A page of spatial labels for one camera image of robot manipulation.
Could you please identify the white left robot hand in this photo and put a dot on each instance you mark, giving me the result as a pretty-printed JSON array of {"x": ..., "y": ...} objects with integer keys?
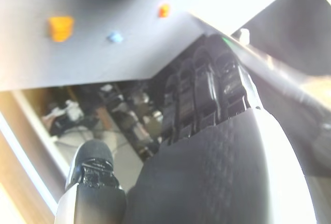
[{"x": 207, "y": 177}]

